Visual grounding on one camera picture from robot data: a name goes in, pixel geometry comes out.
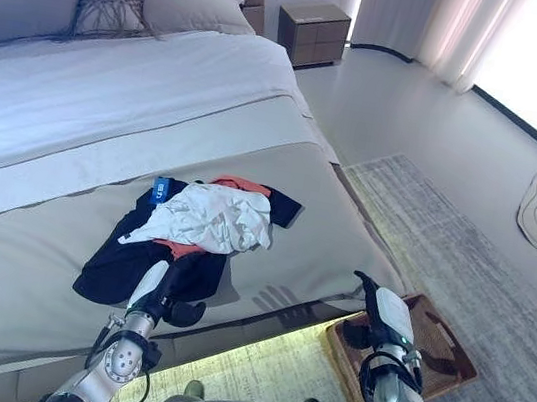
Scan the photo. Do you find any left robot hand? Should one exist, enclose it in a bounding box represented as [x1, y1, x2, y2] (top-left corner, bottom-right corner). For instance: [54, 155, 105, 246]
[123, 253, 214, 333]

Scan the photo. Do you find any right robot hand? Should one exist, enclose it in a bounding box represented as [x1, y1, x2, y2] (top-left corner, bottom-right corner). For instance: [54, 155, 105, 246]
[338, 269, 424, 358]

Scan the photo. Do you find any brown wicker basket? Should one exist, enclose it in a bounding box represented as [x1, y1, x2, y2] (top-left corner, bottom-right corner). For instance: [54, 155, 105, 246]
[314, 279, 490, 402]

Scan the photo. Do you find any large bed with grey cover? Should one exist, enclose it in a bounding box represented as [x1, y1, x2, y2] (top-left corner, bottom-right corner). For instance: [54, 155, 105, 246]
[0, 0, 444, 402]

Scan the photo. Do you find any black garment with blue tag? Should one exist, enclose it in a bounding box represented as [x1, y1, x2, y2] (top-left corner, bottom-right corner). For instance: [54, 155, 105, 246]
[70, 159, 306, 334]

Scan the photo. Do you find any white crumpled shirt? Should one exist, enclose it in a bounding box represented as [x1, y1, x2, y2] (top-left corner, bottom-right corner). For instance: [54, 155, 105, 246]
[118, 170, 281, 267]

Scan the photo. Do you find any grey striped area rug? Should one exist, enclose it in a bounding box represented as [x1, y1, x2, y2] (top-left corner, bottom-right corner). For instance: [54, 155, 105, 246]
[306, 144, 537, 402]

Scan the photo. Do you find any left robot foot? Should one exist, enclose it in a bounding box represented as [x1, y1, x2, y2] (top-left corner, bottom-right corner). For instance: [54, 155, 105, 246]
[182, 378, 207, 402]

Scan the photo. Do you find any orange garment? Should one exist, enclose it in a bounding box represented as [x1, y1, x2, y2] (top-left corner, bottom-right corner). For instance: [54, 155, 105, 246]
[148, 166, 273, 272]

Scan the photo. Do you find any beige pillow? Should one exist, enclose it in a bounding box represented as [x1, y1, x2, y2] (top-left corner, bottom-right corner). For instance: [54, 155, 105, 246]
[138, 0, 262, 49]

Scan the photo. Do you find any fringed macrame cushion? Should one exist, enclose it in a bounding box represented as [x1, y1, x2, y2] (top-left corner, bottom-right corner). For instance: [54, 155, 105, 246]
[72, 0, 164, 50]

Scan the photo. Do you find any brown wooden nightstand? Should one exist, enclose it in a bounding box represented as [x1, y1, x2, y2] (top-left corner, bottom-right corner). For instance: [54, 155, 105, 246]
[271, 0, 354, 76]

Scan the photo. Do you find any white sheer curtain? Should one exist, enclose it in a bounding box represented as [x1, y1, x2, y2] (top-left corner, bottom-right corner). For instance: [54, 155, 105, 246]
[327, 0, 522, 100]

